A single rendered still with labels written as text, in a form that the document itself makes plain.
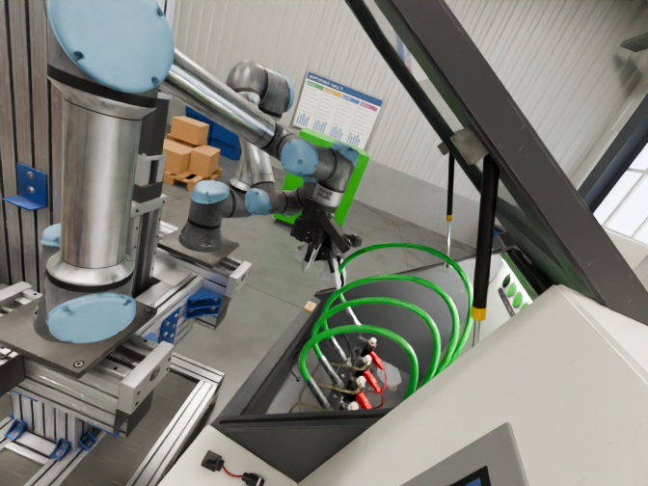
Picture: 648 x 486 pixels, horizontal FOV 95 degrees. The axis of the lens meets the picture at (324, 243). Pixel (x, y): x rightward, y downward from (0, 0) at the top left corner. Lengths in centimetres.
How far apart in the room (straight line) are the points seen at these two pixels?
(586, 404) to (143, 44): 55
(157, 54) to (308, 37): 717
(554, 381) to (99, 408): 86
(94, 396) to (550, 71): 793
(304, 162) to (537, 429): 54
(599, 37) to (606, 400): 811
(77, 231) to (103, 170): 10
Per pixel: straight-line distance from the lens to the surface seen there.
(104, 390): 86
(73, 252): 58
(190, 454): 74
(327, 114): 721
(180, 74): 64
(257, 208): 86
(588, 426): 31
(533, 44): 785
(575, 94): 811
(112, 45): 46
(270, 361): 94
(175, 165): 471
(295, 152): 65
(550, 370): 35
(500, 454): 34
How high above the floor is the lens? 163
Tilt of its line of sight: 23 degrees down
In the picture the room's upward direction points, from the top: 22 degrees clockwise
